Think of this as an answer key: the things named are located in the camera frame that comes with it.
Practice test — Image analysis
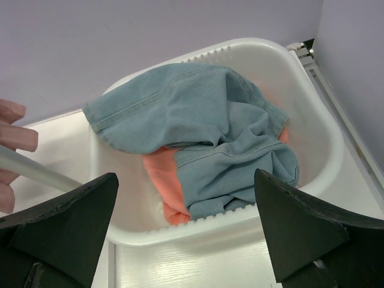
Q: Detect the salmon pink skirt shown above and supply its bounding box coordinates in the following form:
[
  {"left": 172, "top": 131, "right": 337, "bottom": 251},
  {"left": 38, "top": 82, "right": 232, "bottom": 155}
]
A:
[{"left": 141, "top": 89, "right": 290, "bottom": 226}]

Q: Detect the dusty pink garment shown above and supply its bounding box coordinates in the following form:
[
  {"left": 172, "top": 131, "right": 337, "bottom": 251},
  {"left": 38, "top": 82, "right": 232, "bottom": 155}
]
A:
[{"left": 1, "top": 99, "right": 38, "bottom": 214}]

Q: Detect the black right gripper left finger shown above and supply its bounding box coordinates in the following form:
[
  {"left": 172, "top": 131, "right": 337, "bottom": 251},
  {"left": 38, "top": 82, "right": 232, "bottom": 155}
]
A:
[{"left": 0, "top": 172, "right": 120, "bottom": 288}]

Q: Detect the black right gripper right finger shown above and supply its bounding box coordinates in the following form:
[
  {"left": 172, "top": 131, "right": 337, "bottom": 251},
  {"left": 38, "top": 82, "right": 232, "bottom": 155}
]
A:
[{"left": 254, "top": 169, "right": 383, "bottom": 284}]

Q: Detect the blue grey garment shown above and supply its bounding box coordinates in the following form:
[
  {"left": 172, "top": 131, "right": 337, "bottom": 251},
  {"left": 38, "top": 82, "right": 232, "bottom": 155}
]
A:
[{"left": 83, "top": 63, "right": 299, "bottom": 225}]

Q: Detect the white metal clothes rack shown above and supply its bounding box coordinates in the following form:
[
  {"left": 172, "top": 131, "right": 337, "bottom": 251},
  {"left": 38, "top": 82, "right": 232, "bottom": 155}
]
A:
[{"left": 0, "top": 145, "right": 116, "bottom": 288}]

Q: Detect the white plastic basket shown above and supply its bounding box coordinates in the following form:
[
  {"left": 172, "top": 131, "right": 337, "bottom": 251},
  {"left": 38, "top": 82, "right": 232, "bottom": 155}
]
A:
[{"left": 89, "top": 38, "right": 344, "bottom": 246}]

